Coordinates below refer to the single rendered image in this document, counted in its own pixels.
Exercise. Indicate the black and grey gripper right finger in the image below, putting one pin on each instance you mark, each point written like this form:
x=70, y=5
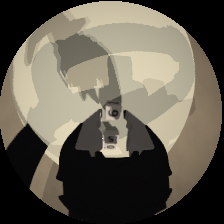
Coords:
x=142, y=139

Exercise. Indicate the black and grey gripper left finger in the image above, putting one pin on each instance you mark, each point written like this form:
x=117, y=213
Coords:
x=83, y=142

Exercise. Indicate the white number cube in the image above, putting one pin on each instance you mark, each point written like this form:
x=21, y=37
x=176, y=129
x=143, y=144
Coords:
x=110, y=142
x=113, y=110

